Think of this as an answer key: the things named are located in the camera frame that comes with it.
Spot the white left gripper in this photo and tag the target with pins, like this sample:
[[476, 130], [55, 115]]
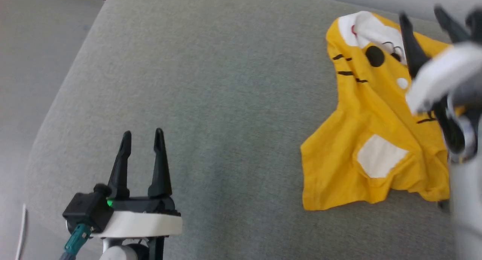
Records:
[[143, 224]]

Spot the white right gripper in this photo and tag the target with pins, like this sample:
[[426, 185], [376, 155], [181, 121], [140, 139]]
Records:
[[444, 75]]

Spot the yellow printed t-shirt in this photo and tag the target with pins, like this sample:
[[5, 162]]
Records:
[[361, 139]]

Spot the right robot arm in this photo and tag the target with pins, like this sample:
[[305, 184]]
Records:
[[467, 184]]

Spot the grey fabric sofa seat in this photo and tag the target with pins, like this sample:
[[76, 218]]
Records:
[[226, 102]]

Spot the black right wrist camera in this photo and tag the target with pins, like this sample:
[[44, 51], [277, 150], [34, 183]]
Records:
[[475, 23]]

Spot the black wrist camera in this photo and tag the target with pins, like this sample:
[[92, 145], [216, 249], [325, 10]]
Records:
[[88, 209], [475, 23]]

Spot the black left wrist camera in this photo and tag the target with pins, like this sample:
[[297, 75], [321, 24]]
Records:
[[88, 209]]

